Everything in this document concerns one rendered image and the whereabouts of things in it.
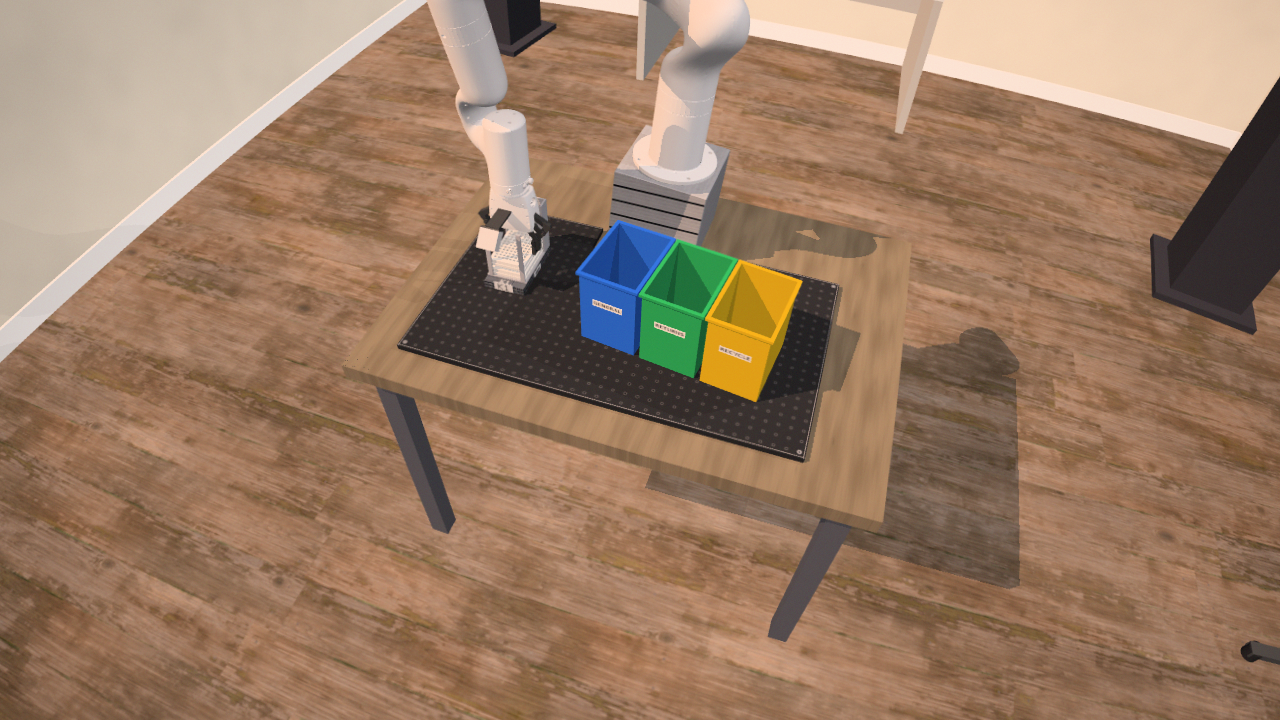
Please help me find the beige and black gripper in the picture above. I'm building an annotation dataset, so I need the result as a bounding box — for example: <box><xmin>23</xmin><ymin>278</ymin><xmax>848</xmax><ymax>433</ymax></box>
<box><xmin>477</xmin><ymin>184</ymin><xmax>552</xmax><ymax>255</ymax></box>

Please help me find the green bin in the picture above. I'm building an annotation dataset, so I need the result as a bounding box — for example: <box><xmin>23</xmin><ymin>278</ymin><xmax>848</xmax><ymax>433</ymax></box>
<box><xmin>639</xmin><ymin>240</ymin><xmax>739</xmax><ymax>378</ymax></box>

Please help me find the yellow bin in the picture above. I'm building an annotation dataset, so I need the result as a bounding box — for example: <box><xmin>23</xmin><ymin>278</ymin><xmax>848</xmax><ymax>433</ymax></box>
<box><xmin>700</xmin><ymin>260</ymin><xmax>803</xmax><ymax>402</ymax></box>

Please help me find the blue open-top bin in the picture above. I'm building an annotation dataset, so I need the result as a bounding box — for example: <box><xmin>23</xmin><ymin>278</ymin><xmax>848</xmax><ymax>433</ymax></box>
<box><xmin>575</xmin><ymin>220</ymin><xmax>676</xmax><ymax>355</ymax></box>

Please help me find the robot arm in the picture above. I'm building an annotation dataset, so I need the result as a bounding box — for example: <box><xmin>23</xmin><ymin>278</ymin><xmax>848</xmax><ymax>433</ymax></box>
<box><xmin>428</xmin><ymin>0</ymin><xmax>750</xmax><ymax>252</ymax></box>

